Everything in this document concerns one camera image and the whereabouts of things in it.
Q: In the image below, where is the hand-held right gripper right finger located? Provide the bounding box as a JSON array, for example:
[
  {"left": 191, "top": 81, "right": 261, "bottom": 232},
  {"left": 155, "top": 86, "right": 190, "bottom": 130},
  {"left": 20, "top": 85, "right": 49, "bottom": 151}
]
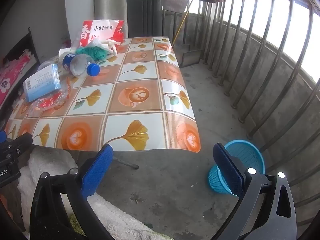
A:
[{"left": 211, "top": 142, "right": 298, "bottom": 240}]

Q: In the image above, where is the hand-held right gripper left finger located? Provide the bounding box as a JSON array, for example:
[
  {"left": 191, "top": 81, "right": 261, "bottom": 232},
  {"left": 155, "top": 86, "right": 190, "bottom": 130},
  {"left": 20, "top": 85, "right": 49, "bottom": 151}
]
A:
[{"left": 29, "top": 144, "right": 118, "bottom": 240}]

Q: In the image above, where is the blue plastic basket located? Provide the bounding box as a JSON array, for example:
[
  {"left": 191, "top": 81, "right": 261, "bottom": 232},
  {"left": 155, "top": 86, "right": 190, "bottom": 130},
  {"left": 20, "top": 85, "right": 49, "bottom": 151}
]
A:
[{"left": 207, "top": 140, "right": 265, "bottom": 196}]

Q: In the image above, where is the clear plastic bottle blue cap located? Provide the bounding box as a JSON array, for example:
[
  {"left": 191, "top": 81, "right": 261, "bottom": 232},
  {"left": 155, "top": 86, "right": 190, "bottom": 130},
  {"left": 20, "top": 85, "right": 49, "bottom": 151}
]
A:
[{"left": 62, "top": 51, "right": 101, "bottom": 77}]

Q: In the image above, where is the green plastic bag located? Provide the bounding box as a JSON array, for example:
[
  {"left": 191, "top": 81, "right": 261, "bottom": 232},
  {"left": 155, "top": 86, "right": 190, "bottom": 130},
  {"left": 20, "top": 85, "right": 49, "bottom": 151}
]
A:
[{"left": 75, "top": 45, "right": 108, "bottom": 62}]

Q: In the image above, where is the red printed snack bag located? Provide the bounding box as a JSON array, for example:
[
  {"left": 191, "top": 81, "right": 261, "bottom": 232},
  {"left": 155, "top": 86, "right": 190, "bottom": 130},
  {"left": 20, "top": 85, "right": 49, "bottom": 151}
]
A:
[{"left": 78, "top": 19, "right": 125, "bottom": 48}]

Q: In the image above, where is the metal table leg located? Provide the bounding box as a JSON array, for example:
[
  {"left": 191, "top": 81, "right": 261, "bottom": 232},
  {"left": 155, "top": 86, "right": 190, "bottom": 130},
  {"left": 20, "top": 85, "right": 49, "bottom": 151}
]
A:
[{"left": 112, "top": 156, "right": 140, "bottom": 169}]

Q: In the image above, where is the white fluffy cloth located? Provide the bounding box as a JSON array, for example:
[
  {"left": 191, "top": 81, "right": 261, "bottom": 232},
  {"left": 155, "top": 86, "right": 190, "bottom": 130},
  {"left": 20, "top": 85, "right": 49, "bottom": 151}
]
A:
[{"left": 17, "top": 146, "right": 160, "bottom": 240}]

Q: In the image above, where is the red patterned clear wrapper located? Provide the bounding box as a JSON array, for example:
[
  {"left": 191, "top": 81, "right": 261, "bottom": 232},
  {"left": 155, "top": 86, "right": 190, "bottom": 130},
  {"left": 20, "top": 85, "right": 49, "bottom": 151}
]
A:
[{"left": 31, "top": 76, "right": 73, "bottom": 112}]

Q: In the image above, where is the light blue cardboard box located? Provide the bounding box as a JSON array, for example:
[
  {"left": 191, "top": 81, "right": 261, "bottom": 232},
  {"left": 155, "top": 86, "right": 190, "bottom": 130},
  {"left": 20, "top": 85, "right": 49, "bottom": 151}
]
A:
[{"left": 22, "top": 64, "right": 62, "bottom": 103}]

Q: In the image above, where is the pink floral blanket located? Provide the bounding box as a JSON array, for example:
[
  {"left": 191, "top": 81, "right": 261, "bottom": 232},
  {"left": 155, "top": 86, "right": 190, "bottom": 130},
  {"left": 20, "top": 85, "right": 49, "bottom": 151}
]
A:
[{"left": 0, "top": 55, "right": 32, "bottom": 105}]

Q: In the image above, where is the metal balcony railing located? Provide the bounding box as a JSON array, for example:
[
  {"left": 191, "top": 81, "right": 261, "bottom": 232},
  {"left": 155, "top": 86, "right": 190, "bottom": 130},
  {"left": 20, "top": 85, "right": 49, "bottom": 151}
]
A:
[{"left": 162, "top": 0, "right": 320, "bottom": 230}]

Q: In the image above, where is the clear plastic cup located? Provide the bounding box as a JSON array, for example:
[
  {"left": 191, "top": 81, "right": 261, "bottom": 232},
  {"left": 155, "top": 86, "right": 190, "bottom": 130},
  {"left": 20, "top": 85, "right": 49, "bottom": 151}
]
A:
[{"left": 37, "top": 60, "right": 54, "bottom": 73}]

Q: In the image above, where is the leaf patterned tablecloth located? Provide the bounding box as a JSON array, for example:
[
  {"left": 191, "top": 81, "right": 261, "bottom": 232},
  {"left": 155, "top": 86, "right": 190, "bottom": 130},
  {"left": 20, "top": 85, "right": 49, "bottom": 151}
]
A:
[{"left": 4, "top": 36, "right": 202, "bottom": 153}]

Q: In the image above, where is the bed with pink bedding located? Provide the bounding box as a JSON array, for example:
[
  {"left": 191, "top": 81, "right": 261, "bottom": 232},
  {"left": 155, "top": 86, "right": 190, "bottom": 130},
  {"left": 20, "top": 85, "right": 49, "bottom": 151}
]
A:
[{"left": 0, "top": 27, "right": 40, "bottom": 65}]

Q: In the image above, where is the metal dustpan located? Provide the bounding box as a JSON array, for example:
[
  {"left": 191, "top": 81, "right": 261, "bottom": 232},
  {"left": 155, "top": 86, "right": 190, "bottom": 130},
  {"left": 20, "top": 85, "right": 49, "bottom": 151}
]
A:
[{"left": 172, "top": 44, "right": 200, "bottom": 68}]

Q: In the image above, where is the white plastic bag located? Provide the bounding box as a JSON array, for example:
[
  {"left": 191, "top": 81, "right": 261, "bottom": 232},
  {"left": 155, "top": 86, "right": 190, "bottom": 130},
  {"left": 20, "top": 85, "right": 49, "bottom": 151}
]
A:
[{"left": 94, "top": 38, "right": 121, "bottom": 55}]

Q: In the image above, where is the dark grey cabinet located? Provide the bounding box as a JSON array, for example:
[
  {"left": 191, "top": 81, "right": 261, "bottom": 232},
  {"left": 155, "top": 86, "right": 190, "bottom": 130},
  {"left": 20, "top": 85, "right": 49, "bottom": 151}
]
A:
[{"left": 126, "top": 0, "right": 163, "bottom": 38}]

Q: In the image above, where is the grey checked hanging cloth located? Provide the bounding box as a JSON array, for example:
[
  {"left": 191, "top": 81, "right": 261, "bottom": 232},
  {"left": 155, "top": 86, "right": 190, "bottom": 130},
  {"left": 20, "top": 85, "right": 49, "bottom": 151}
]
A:
[{"left": 161, "top": 0, "right": 193, "bottom": 13}]

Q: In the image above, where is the yellow broom handle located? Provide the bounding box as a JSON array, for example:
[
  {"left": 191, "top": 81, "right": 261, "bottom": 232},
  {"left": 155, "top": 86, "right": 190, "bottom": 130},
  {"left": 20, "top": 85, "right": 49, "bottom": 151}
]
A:
[{"left": 173, "top": 0, "right": 194, "bottom": 43}]

